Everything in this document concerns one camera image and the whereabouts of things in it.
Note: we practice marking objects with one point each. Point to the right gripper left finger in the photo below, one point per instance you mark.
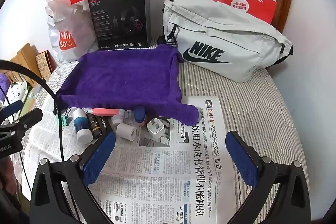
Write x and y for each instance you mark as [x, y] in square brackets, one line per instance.
[95, 156]

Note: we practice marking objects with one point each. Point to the green binder clip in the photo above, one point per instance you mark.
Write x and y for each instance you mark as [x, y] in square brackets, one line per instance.
[65, 117]

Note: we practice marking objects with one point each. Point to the white USB night light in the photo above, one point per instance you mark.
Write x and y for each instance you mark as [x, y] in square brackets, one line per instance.
[124, 116]

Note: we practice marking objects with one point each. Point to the brown patterned book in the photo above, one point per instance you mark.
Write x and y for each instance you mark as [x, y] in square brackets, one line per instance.
[46, 64]

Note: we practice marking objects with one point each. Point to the pink grey handle tool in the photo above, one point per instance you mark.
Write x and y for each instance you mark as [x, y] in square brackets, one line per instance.
[106, 112]

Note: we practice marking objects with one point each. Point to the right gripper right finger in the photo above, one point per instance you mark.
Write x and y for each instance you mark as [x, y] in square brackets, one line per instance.
[245, 158]

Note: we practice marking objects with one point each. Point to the pink jar blue lid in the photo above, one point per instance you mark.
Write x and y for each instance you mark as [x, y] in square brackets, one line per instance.
[140, 115]

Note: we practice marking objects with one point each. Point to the white Nike waist bag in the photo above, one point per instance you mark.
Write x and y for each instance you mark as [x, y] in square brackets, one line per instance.
[217, 37]

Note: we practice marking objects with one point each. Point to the purple plush toy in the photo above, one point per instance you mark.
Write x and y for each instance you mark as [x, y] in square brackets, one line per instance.
[5, 84]

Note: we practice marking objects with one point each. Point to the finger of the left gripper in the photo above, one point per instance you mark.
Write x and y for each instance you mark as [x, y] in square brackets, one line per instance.
[11, 109]
[21, 125]

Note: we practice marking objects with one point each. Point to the white USB charger plug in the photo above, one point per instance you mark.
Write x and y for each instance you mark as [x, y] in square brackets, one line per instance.
[156, 128]

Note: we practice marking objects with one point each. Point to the black gold Grand Reserve tube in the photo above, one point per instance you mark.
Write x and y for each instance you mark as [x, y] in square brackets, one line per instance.
[94, 126]

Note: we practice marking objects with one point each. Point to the wooden headboard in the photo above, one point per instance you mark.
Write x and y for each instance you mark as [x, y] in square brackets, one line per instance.
[26, 58]

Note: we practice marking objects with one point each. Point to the white blue cylinder bottle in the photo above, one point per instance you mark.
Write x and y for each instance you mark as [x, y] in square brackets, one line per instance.
[82, 128]

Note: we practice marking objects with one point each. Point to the purple towel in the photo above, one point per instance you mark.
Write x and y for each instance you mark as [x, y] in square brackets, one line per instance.
[124, 79]

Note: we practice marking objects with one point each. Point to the white Miniso plastic bag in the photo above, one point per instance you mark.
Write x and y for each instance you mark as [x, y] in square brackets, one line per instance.
[71, 29]

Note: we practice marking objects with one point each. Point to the white tape roll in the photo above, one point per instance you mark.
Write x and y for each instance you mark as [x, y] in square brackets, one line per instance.
[126, 131]

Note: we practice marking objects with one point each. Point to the newspaper sheet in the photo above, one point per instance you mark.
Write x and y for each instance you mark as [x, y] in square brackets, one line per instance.
[185, 176]

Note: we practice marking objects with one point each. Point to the black Horizon case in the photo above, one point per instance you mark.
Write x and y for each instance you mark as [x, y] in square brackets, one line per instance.
[104, 124]

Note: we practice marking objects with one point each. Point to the black headset box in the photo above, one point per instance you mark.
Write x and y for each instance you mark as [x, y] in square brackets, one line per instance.
[121, 24]

